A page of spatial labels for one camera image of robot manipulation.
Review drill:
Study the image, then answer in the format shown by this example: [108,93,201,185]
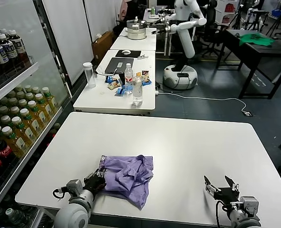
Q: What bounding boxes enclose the red and white boxes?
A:
[223,1,237,24]

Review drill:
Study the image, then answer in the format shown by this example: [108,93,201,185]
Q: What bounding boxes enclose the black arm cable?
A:
[52,187,68,200]
[215,200,229,228]

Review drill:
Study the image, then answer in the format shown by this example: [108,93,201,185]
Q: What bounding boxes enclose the water bottle green label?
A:
[6,208,30,228]

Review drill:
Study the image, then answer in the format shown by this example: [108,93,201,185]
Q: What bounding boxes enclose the white office desk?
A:
[142,7,176,24]

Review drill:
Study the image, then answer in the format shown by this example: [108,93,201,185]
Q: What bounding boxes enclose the green cloth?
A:
[239,33,276,47]

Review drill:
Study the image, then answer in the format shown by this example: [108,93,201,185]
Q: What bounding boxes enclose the black mouse pad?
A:
[115,49,142,58]

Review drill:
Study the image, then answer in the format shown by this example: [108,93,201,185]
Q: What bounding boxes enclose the white cable with adapter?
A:
[95,67,118,76]

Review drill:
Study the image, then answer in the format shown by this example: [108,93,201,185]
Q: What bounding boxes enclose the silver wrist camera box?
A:
[239,196,260,213]
[66,179,84,198]

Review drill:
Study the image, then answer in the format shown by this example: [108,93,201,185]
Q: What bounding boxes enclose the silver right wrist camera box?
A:
[239,196,260,213]

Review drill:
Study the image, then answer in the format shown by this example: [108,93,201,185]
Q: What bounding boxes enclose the purple t-shirt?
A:
[99,154,155,211]

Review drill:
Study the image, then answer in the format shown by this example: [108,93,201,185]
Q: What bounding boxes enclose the white cabinet shelf board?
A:
[0,111,62,209]
[0,62,40,105]

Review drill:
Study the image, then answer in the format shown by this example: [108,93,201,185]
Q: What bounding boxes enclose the white rectangular table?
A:
[73,49,157,112]
[109,27,157,52]

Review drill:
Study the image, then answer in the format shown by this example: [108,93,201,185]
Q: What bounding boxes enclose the pink garment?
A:
[120,0,130,22]

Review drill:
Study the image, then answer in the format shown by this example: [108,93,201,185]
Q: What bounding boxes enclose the black office chair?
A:
[197,0,229,59]

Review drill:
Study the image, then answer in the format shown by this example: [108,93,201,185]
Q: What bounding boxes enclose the blue basket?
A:
[268,9,281,19]

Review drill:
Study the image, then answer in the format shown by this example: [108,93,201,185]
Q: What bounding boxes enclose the dark grey laptop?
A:
[104,57,135,75]

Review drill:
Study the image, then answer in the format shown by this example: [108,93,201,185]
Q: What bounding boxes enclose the black camera tripod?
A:
[230,4,248,30]
[267,11,281,46]

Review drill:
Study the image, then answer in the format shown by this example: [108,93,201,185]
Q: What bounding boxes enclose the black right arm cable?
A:
[215,200,229,228]

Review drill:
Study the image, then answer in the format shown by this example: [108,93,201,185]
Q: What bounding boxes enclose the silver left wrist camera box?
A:
[66,179,84,198]

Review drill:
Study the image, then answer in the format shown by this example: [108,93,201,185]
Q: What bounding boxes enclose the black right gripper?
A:
[203,175,241,203]

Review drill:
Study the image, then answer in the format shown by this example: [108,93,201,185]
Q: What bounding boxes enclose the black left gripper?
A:
[82,168,107,192]

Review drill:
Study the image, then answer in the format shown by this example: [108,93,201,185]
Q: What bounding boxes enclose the white wheeled humanoid robot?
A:
[163,0,202,90]

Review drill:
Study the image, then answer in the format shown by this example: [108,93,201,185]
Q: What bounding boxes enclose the glass door drinks cabinet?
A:
[0,0,73,228]

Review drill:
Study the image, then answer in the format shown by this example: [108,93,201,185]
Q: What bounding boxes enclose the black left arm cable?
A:
[52,187,68,200]

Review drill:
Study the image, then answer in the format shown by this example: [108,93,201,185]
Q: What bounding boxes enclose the clear water bottle plain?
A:
[132,76,144,106]

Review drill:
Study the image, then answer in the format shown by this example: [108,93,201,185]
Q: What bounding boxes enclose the black metal table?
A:
[216,28,281,99]

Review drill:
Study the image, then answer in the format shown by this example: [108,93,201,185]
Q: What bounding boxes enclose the tall clear jar white lid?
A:
[83,62,97,88]

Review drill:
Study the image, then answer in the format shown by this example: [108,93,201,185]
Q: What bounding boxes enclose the water bottle red label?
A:
[125,63,134,95]

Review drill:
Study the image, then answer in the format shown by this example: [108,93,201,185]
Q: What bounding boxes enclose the white steamer pot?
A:
[126,16,147,40]

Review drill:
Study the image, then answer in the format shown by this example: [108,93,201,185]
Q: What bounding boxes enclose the brown cardboard box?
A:
[91,30,115,60]

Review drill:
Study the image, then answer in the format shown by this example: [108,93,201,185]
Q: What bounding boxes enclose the white floor cable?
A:
[154,91,248,114]

